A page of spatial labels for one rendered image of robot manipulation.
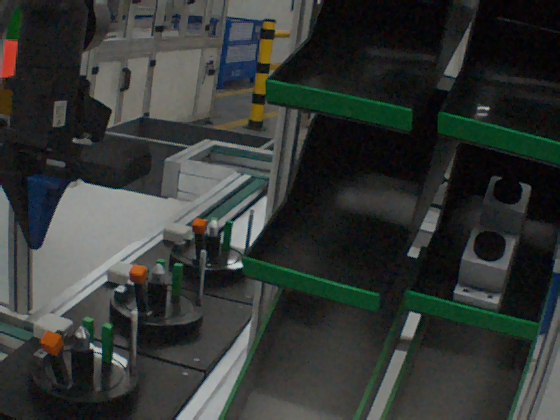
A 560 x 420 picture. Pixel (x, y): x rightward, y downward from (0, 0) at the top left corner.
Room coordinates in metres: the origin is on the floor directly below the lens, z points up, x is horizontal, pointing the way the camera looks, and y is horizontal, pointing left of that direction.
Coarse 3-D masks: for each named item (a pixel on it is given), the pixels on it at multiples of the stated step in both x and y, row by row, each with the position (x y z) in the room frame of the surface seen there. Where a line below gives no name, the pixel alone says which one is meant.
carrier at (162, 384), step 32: (64, 320) 0.89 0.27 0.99; (32, 352) 0.82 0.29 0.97; (64, 352) 0.81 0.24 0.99; (96, 352) 0.82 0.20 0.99; (128, 352) 0.88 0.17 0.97; (0, 384) 0.72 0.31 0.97; (32, 384) 0.72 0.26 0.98; (96, 384) 0.74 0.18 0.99; (128, 384) 0.76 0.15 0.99; (160, 384) 0.81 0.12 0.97; (192, 384) 0.82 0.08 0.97; (0, 416) 0.66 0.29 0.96; (32, 416) 0.67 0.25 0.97; (64, 416) 0.69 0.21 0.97; (96, 416) 0.70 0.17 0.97; (128, 416) 0.72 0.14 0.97; (160, 416) 0.73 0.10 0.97
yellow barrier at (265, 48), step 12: (264, 24) 7.67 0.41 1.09; (264, 36) 7.66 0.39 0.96; (276, 36) 7.87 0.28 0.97; (288, 36) 8.18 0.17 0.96; (264, 48) 7.66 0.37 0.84; (264, 60) 7.66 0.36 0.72; (264, 72) 7.66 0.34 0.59; (264, 84) 7.67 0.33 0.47; (252, 96) 7.70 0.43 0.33; (264, 96) 7.68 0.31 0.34; (252, 108) 7.68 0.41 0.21; (252, 120) 7.66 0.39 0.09
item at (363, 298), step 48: (432, 96) 0.84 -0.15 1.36; (336, 144) 0.84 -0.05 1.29; (384, 144) 0.85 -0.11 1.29; (432, 144) 0.73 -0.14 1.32; (288, 192) 0.73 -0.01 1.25; (336, 192) 0.77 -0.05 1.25; (384, 192) 0.77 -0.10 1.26; (432, 192) 0.75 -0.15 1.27; (288, 240) 0.71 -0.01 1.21; (336, 240) 0.70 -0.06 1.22; (384, 240) 0.70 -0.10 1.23; (288, 288) 0.65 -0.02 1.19; (336, 288) 0.62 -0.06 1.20; (384, 288) 0.62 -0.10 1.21
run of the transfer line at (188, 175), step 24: (216, 144) 2.27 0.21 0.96; (168, 168) 1.99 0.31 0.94; (192, 168) 1.98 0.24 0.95; (216, 168) 1.97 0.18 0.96; (240, 168) 2.19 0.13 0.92; (264, 168) 2.20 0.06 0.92; (168, 192) 1.98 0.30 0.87; (192, 192) 1.98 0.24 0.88; (264, 192) 1.96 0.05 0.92; (432, 216) 1.84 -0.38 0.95
